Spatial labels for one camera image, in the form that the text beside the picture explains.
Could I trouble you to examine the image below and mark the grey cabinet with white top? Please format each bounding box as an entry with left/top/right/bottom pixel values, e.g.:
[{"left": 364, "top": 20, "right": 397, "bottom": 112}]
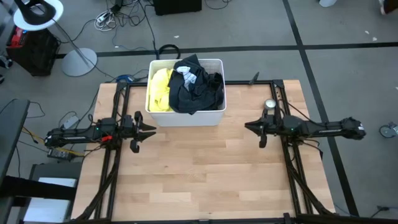
[{"left": 18, "top": 161, "right": 83, "bottom": 224}]

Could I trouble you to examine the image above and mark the white perforated plastic laundry basket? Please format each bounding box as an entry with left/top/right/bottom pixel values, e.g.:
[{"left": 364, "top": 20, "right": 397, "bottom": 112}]
[{"left": 145, "top": 58, "right": 227, "bottom": 128}]

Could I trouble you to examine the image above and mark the black clamp lever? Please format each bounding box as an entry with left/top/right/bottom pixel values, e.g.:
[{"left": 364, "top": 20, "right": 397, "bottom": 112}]
[{"left": 248, "top": 71, "right": 261, "bottom": 86}]

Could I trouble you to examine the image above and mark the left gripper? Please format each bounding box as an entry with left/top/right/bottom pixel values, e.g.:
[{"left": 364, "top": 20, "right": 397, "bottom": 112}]
[{"left": 121, "top": 111, "right": 157, "bottom": 154}]

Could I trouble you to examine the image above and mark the yellow garment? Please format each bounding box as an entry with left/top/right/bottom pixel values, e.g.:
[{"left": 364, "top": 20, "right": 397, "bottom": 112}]
[{"left": 148, "top": 67, "right": 175, "bottom": 113}]

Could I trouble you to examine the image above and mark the black chair caster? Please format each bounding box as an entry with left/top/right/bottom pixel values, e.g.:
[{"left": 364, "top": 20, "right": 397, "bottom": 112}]
[{"left": 0, "top": 51, "right": 14, "bottom": 70}]

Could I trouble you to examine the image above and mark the white grey patterned cloth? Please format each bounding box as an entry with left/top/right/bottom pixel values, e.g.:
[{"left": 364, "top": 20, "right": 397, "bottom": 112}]
[{"left": 177, "top": 65, "right": 197, "bottom": 91}]

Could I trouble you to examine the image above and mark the black desk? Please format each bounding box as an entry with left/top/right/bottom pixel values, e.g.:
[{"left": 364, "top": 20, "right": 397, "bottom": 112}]
[{"left": 0, "top": 98, "right": 78, "bottom": 224}]

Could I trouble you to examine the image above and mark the black floor cable plug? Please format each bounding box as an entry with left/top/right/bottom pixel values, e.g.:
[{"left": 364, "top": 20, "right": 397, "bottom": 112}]
[{"left": 369, "top": 204, "right": 398, "bottom": 219}]

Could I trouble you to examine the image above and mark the person's foot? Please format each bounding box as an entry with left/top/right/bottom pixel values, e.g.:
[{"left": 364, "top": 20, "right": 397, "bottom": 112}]
[{"left": 377, "top": 0, "right": 398, "bottom": 16}]

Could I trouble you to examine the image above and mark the grey power adapter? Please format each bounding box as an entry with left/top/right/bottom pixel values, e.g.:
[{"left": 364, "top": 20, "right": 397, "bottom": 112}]
[{"left": 62, "top": 114, "right": 80, "bottom": 131}]

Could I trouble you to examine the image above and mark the white power strip with cables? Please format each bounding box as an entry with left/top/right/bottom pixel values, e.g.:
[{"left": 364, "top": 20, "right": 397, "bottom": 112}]
[{"left": 94, "top": 9, "right": 116, "bottom": 32}]

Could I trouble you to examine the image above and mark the blue cable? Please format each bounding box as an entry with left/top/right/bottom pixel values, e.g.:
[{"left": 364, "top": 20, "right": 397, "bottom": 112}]
[{"left": 115, "top": 73, "right": 135, "bottom": 83}]

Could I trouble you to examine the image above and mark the red device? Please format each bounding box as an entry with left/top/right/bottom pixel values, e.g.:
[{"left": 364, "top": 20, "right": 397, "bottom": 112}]
[{"left": 8, "top": 26, "right": 28, "bottom": 48}]

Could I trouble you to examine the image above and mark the coiled black cable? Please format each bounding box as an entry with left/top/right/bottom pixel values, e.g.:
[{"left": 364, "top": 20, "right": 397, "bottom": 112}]
[{"left": 157, "top": 43, "right": 182, "bottom": 60}]

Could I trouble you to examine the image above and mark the black aluminium table frame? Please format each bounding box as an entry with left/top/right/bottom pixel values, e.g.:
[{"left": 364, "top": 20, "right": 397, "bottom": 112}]
[{"left": 71, "top": 80, "right": 398, "bottom": 224}]

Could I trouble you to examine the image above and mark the black box on floor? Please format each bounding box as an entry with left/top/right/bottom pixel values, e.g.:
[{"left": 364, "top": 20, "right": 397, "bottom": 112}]
[{"left": 153, "top": 0, "right": 203, "bottom": 16}]

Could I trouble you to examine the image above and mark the black equipment crate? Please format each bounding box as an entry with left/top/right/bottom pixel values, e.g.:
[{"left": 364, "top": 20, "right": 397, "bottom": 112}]
[{"left": 6, "top": 26, "right": 60, "bottom": 77}]

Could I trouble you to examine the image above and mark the black power brick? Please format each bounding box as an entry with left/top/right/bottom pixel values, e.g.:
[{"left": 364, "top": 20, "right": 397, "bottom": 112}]
[{"left": 46, "top": 148, "right": 75, "bottom": 161}]

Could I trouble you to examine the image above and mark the black garment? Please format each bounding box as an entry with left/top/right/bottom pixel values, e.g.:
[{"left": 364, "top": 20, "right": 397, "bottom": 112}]
[{"left": 167, "top": 54, "right": 225, "bottom": 115}]

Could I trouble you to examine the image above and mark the white ring floor lamp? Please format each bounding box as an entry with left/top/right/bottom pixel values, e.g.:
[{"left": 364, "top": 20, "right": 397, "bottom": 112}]
[{"left": 12, "top": 0, "right": 98, "bottom": 78}]

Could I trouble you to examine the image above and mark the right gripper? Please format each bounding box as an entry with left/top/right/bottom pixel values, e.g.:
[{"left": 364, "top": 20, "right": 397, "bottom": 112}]
[{"left": 244, "top": 113, "right": 284, "bottom": 149}]

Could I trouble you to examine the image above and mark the grey caster wheel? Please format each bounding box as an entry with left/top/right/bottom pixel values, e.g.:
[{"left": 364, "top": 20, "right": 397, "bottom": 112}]
[{"left": 379, "top": 121, "right": 398, "bottom": 139}]

